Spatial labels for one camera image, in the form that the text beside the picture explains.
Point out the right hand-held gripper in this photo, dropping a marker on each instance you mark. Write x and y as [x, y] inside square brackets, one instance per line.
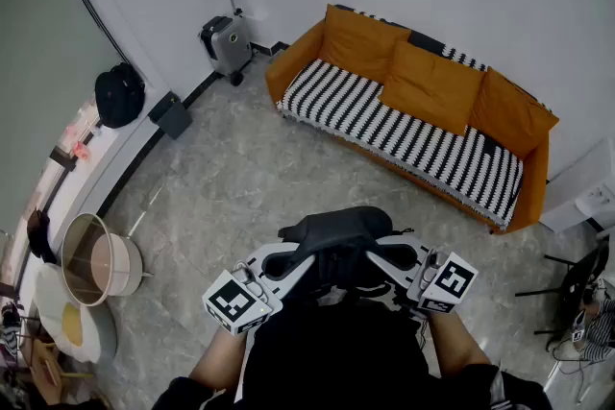
[449, 283]

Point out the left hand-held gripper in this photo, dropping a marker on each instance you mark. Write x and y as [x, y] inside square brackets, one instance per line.
[230, 300]

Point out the black garment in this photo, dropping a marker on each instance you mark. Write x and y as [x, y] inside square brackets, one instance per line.
[346, 225]

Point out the orange sofa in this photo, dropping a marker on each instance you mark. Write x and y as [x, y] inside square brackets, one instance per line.
[298, 53]

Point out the person's right forearm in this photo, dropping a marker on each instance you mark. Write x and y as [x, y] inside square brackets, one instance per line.
[454, 341]

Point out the person's left forearm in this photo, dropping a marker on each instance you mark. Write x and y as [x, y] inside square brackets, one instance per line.
[221, 355]

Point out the person's black clothing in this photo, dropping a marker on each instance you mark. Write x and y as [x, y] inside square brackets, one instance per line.
[336, 350]

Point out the black chair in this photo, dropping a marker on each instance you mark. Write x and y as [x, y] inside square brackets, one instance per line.
[576, 283]

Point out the white cabinet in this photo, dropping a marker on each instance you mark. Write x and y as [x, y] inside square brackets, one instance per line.
[572, 192]

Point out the white yellow egg-shaped cushion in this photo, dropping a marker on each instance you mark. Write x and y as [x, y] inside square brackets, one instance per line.
[53, 297]

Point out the black square bin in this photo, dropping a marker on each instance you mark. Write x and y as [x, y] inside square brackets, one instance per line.
[173, 117]

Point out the small dark hanging bag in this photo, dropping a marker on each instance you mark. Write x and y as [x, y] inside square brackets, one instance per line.
[38, 235]

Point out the small pink object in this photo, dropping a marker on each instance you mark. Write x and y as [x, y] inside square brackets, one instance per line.
[81, 150]

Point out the round black bag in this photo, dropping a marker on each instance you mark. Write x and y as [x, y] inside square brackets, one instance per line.
[117, 96]

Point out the silver scooter suitcase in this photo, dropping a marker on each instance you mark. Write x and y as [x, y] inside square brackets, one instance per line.
[230, 43]

